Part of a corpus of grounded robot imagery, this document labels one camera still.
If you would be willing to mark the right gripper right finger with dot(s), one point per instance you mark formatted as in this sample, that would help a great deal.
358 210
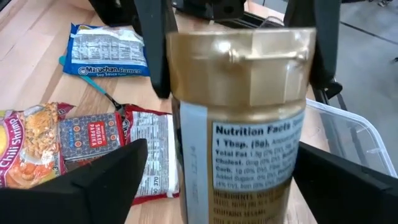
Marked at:
348 199

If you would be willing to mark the blue ramen packet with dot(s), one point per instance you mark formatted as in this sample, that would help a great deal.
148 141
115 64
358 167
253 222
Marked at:
105 49

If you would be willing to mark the chili shrimp ramen packet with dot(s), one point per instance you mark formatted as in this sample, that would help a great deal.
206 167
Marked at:
28 149

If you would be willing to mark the red ramen packet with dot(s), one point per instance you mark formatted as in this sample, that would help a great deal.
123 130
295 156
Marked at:
155 149

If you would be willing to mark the gold-capped sesame jar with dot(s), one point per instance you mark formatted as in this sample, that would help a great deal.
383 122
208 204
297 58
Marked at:
236 77

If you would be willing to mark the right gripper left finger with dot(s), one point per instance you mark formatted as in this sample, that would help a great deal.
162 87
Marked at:
62 202

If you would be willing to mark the clear deep plastic container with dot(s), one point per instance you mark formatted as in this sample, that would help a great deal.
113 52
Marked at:
351 133

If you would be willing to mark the smoked paprika packet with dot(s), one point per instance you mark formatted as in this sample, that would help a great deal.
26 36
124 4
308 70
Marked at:
90 137

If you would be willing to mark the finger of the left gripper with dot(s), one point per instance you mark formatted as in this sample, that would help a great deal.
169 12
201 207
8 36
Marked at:
155 46
325 46

